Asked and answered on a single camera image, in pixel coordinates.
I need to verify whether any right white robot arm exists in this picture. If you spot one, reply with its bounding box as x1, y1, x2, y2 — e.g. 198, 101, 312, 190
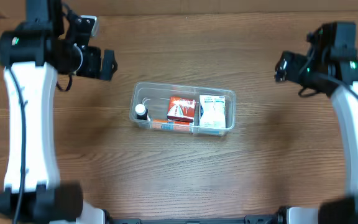
275, 22, 358, 223

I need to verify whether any orange tube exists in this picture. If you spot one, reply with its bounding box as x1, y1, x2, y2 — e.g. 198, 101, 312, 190
151, 119, 193, 132

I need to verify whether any white medicine box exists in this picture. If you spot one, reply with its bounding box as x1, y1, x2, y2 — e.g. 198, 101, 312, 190
200, 95, 226, 129

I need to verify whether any red Haleon box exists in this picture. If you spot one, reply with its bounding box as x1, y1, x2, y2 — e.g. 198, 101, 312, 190
167, 96, 196, 123

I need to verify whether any clear plastic container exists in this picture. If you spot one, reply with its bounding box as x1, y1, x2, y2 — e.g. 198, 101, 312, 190
130, 82, 236, 136

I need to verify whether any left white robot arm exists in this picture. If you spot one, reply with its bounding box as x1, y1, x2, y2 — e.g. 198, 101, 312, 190
0, 0, 117, 223

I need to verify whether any dark bottle white cap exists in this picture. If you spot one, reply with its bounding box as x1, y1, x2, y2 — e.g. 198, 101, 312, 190
135, 103, 149, 120

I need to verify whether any blue VapoDrops box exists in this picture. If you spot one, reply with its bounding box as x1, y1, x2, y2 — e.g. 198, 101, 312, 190
195, 127, 227, 136

